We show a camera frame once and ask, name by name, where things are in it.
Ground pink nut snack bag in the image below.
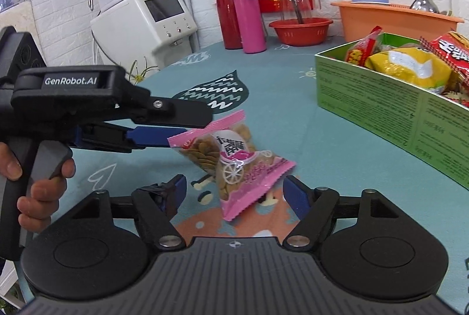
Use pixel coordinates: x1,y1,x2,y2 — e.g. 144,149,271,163
168,110,296,221

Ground yellow chips bag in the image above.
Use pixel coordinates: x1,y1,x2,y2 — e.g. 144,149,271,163
365,47,452,93

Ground red Vidal snack bag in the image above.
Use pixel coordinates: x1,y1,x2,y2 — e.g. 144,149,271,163
420,31,469,86

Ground dried yellow flower plant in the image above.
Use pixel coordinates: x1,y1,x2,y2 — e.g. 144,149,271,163
127,56,160,85

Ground white touchscreen appliance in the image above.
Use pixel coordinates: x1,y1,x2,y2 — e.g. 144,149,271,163
91,0,197,77

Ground green cardboard box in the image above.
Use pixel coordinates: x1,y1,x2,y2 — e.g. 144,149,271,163
316,44,468,186

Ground red plastic basket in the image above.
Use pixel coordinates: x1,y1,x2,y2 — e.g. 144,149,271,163
269,17,333,47

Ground orange plastic basin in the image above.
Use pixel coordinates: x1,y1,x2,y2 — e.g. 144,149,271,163
331,1,464,42

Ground pink thermos bottle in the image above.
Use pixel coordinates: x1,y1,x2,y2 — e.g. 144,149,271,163
234,0,266,54

